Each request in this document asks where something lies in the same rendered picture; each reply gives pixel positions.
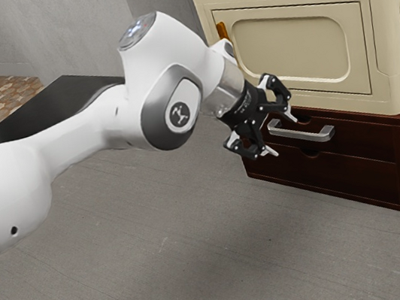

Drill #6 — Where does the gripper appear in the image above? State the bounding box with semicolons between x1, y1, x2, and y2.
211;68;305;166

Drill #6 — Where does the dark brown drawer cabinet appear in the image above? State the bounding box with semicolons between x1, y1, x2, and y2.
233;74;400;238

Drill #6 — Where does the cream box with lid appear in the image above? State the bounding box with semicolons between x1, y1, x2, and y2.
189;0;400;145

